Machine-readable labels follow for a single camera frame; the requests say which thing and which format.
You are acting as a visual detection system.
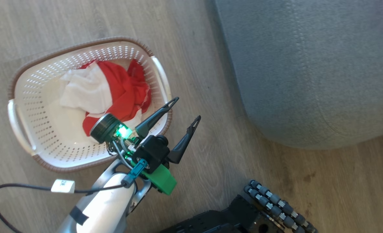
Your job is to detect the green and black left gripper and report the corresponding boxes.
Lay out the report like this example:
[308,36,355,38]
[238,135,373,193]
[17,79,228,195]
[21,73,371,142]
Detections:
[90,97,201,196]

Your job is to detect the red basketball jersey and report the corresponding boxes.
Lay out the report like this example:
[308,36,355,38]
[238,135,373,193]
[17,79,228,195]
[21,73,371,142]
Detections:
[78,59,152,136]

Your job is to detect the white cloth garment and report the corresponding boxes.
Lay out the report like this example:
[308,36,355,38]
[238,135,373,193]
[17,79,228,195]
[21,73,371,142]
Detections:
[59,62,112,114]

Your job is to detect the grey and yellow sofa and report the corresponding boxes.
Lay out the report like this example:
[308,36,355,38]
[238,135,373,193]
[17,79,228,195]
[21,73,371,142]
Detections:
[215,0,383,150]

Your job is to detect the white perforated laundry basket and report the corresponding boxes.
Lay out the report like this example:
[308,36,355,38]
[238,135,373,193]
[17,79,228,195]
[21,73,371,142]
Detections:
[7,36,173,172]

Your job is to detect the black wheel with grey rollers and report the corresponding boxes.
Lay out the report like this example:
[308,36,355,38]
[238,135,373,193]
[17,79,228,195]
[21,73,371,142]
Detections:
[243,180,318,233]

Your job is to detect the white cable label tag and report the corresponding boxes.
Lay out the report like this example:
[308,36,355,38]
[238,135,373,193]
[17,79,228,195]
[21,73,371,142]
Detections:
[51,179,75,194]

